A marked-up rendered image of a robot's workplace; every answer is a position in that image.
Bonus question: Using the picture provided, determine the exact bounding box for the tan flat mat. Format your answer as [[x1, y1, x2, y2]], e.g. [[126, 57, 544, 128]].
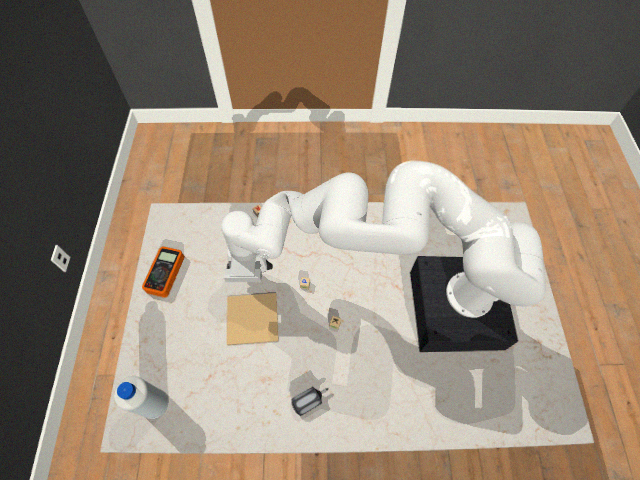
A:
[[227, 293, 278, 345]]

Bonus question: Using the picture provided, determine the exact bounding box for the orange digital multimeter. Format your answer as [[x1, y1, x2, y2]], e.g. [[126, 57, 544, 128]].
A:
[[142, 247, 184, 298]]

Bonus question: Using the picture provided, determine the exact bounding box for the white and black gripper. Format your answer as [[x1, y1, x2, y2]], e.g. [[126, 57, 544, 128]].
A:
[[227, 249, 273, 273]]

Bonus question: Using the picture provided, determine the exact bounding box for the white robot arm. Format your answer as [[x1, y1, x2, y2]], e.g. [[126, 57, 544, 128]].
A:
[[221, 161, 546, 318]]

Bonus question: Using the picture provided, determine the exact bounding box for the white bottle with blue cap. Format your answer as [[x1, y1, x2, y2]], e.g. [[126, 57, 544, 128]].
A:
[[114, 376, 168, 419]]

